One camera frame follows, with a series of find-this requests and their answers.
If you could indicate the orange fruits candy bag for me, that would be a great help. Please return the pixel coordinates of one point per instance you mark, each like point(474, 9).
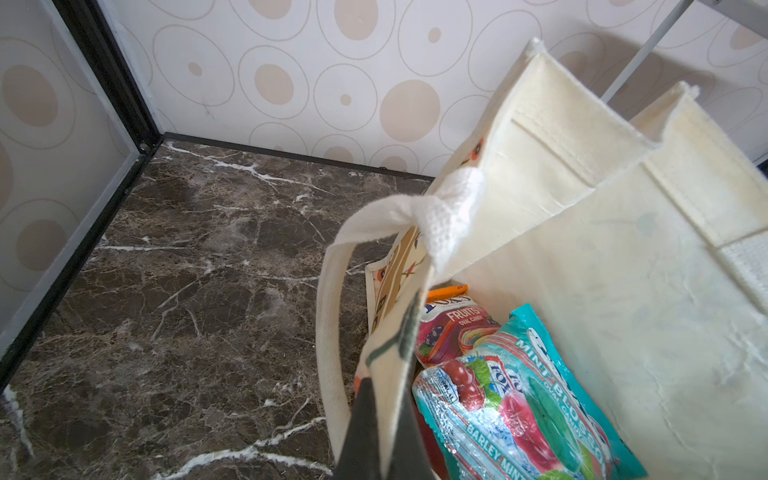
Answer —
point(451, 324)

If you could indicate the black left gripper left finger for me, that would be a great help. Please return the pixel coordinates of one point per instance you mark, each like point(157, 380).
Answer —
point(359, 458)

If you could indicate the cream canvas grocery bag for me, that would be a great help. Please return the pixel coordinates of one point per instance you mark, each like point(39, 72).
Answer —
point(641, 245)

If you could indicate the teal mint candy bag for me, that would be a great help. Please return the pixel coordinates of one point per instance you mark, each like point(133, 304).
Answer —
point(510, 408)

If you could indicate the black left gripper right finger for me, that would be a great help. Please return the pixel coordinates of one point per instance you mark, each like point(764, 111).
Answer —
point(410, 459)

